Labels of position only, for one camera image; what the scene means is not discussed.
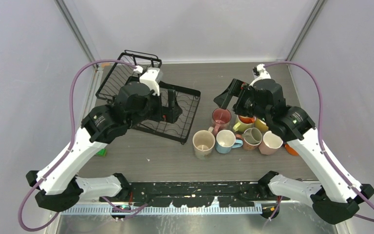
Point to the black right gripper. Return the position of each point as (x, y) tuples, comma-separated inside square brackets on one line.
[(238, 88)]

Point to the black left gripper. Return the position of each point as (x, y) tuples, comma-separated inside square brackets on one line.
[(171, 114)]

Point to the large pink mug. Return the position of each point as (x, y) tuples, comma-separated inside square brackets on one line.
[(220, 120)]

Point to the light green mug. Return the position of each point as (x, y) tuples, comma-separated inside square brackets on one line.
[(240, 126)]

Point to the cream cup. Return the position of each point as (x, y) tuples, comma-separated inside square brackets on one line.
[(204, 143)]

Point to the yellow mug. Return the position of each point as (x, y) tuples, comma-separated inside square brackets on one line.
[(261, 125)]

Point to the beige mug top tier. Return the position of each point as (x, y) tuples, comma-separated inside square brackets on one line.
[(252, 136)]

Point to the light blue cup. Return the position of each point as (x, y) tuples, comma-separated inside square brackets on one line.
[(226, 141)]

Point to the black wire dish rack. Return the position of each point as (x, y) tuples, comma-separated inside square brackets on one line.
[(178, 104)]

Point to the pink cup rack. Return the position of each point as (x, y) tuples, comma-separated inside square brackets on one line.
[(270, 143)]

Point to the orange cup tier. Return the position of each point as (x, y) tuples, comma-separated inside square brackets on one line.
[(247, 120), (290, 150)]

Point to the orange cup top tier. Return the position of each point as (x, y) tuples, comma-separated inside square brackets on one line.
[(247, 120)]

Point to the small pink cup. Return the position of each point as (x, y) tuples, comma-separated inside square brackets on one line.
[(246, 145)]

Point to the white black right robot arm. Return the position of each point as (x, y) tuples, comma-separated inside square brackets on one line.
[(334, 200)]

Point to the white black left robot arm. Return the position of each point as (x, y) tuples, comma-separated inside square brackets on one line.
[(59, 187)]

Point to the colourful toy block pile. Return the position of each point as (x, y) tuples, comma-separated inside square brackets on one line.
[(102, 153)]

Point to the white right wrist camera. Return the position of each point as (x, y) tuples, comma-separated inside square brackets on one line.
[(259, 73)]

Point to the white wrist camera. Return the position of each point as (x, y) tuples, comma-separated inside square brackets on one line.
[(259, 73), (148, 83)]

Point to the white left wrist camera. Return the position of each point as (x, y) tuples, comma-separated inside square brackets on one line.
[(148, 83)]

